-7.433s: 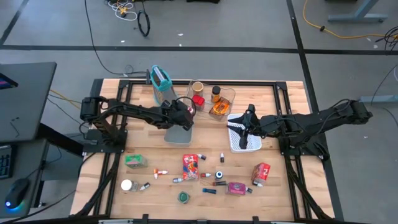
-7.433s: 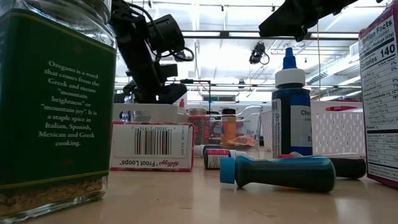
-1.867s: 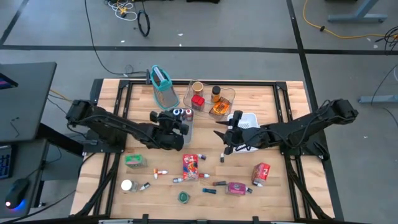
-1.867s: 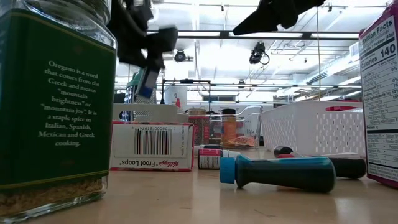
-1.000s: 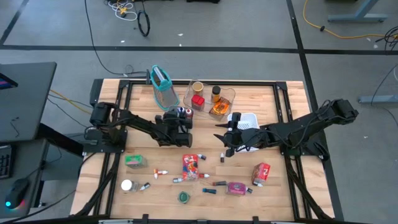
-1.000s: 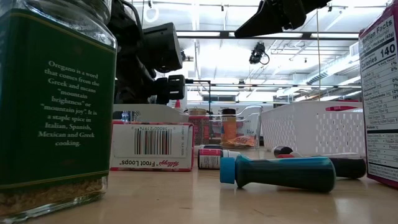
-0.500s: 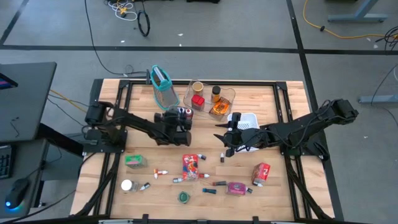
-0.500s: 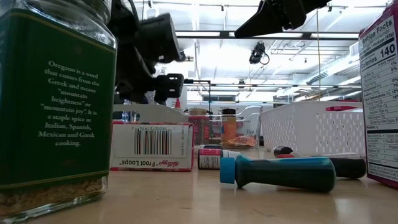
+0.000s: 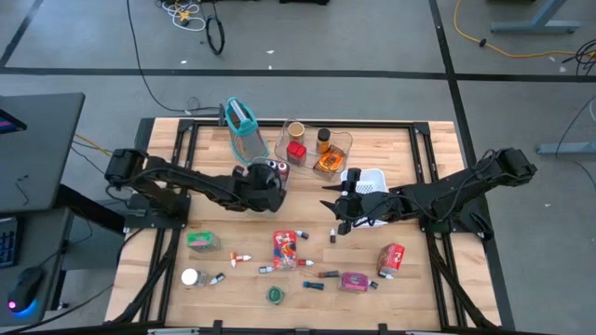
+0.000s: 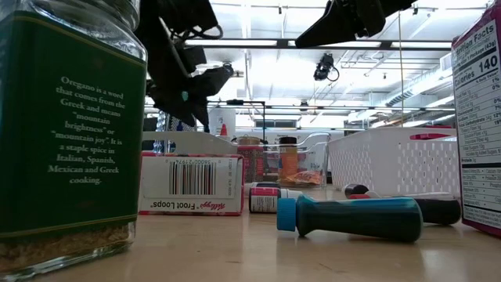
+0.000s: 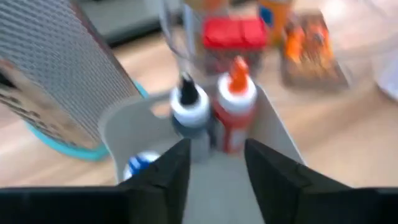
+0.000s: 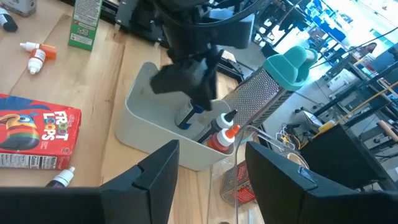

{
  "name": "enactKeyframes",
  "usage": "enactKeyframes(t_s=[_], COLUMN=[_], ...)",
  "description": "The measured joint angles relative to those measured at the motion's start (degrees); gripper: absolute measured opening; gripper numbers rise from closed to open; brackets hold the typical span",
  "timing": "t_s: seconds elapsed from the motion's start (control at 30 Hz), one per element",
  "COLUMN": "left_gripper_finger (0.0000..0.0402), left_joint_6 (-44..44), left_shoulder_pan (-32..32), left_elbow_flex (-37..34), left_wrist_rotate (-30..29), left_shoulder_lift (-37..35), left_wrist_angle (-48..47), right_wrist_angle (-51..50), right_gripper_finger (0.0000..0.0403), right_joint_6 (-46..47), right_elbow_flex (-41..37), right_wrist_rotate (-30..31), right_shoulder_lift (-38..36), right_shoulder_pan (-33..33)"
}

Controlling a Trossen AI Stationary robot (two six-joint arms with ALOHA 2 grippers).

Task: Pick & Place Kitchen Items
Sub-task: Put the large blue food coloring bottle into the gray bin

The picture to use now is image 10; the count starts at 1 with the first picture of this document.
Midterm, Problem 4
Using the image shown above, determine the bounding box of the thin vertical rod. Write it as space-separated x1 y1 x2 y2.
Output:
398 11 404 127

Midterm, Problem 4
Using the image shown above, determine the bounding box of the green round lid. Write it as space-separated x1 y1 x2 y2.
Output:
0 0 148 281

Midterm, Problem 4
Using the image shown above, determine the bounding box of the grey plastic bin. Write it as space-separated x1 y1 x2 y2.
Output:
141 131 240 156

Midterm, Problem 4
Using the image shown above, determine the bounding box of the black overhead crossbeam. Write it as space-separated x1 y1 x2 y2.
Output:
183 38 455 51

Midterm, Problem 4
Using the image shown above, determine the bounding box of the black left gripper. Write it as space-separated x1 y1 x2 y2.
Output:
135 0 236 133

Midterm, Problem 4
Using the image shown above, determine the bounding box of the teal handled tool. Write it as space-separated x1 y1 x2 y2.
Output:
276 194 424 243

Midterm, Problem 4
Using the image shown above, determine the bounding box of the pink small cereal box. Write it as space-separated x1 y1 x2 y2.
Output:
452 0 501 239

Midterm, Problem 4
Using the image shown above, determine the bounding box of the black-lid orange spice jar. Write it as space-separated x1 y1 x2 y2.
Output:
279 136 300 184

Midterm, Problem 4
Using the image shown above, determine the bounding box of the black metal stand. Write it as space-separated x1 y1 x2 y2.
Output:
207 99 268 136

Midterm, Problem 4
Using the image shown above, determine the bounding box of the white perforated plastic basket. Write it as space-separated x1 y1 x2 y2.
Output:
327 127 462 199

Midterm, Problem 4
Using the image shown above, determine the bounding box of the black overhead camera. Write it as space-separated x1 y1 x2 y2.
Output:
312 52 341 83

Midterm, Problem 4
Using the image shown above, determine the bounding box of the clear plastic bin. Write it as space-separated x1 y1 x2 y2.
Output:
234 132 332 189

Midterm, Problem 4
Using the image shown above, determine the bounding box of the red Froot Loops cereal box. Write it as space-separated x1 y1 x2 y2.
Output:
137 151 246 216
409 124 458 141

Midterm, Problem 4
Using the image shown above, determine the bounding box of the red dropper bottle white cap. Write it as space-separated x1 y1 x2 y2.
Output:
249 186 303 215

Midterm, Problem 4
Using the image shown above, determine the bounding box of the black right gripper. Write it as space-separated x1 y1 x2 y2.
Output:
295 0 416 49

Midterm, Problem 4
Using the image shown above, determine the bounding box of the silver ventilation duct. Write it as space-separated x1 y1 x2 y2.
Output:
385 66 455 109

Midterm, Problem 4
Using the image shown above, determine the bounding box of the orange snack bag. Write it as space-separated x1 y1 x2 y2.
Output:
281 170 326 187

